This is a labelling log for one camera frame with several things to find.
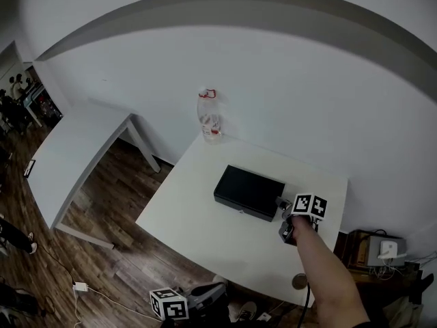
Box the round brown disc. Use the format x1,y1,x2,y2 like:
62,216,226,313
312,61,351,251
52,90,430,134
292,273,309,290

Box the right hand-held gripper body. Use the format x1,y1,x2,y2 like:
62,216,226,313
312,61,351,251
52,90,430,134
279,192,328,247

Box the person's grey shoe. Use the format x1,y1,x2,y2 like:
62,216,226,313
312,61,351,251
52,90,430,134
238,301,258,323

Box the person's right forearm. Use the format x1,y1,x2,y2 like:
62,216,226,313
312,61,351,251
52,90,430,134
290,215,372,328

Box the person's dark trousers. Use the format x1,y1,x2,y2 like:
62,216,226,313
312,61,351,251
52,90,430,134
189,301,242,328

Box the brown wooden cabinet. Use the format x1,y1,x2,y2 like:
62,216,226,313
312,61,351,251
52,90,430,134
333,229,421,288

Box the white router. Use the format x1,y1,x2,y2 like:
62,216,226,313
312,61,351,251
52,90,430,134
376,238,409,260

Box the beige bag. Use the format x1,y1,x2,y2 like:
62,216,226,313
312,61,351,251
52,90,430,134
391,295,425,328

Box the black box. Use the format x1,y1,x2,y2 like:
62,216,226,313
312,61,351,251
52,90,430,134
213,164,286,223

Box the white floor cable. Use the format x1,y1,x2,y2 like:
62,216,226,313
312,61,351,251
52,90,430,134
72,287,162,328

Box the white side table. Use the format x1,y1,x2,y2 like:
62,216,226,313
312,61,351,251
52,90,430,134
26,98,161,251

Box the clear plastic water bottle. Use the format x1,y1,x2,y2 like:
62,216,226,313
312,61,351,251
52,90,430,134
197,87,223,146

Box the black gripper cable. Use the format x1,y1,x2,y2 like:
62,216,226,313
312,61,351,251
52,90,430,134
296,282,312,328

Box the black floor cable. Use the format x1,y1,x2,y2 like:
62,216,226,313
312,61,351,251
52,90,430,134
32,243,76,285

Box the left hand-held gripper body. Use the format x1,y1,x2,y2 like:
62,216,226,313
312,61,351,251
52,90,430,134
149,282,229,321

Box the tangle of thin cables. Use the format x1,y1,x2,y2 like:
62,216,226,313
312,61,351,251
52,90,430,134
368,257,432,280

